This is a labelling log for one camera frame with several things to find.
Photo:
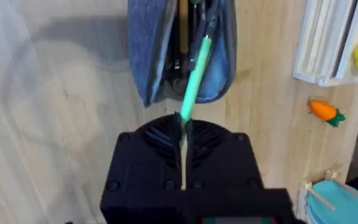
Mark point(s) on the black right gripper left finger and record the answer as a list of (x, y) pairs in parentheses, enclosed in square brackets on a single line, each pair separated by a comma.
[(141, 165)]

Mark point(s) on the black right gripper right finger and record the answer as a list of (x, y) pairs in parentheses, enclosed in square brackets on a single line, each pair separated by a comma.
[(222, 161)]

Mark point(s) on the mint green pen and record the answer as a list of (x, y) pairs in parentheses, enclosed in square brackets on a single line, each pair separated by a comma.
[(197, 74)]

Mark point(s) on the blue denim zip bag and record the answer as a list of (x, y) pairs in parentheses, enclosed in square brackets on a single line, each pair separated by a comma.
[(148, 49)]

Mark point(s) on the white peg rack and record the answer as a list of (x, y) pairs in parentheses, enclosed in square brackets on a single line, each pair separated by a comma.
[(303, 199)]

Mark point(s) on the orange toy carrot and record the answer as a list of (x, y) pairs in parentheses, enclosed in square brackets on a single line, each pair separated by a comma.
[(322, 109)]

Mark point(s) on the teal plate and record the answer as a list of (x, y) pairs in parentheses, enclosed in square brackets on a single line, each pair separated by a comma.
[(346, 205)]

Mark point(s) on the white ribbed tray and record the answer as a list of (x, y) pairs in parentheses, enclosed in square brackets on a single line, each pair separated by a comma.
[(325, 40)]

